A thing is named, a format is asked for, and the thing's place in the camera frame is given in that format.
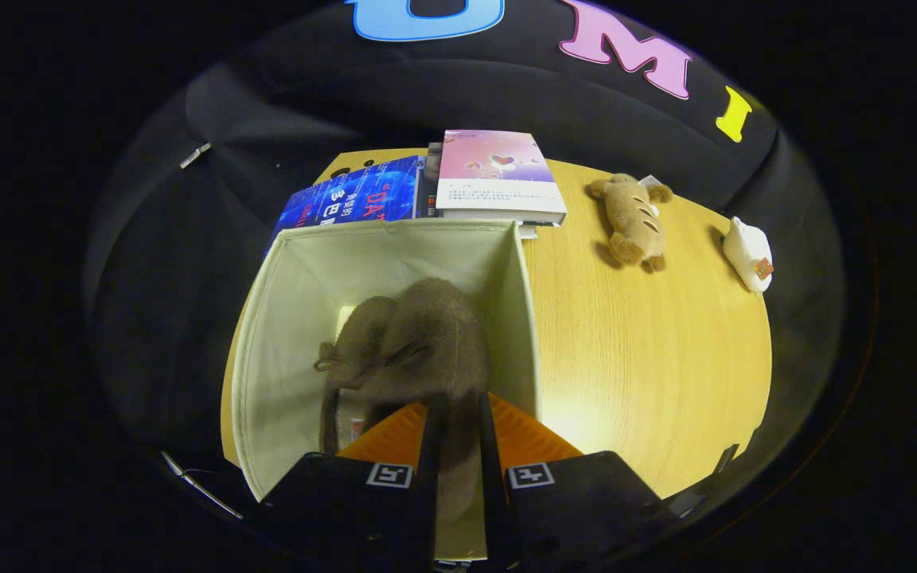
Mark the white plush toy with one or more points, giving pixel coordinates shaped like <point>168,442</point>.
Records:
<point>745,251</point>

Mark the silver clip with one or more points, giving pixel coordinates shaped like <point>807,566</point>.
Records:
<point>194,155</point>

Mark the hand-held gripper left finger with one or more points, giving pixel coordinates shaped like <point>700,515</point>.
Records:
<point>427,517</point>

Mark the brown plush toy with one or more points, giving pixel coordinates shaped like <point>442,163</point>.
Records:
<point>634,223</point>

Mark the blue cover book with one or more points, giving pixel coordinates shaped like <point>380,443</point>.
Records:
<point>355,199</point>

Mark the pink cover book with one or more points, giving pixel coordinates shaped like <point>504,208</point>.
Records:
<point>490,171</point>

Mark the dark cover book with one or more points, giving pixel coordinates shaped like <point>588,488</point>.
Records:
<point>432,183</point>

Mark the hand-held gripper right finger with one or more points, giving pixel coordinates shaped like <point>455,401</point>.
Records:
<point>494,517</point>

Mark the cream fabric storage box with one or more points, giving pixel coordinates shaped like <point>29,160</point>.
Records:
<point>283,334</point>

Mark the brown fuzzy slipper shoe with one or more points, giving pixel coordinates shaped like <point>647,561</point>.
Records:
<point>442,334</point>
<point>363,334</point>

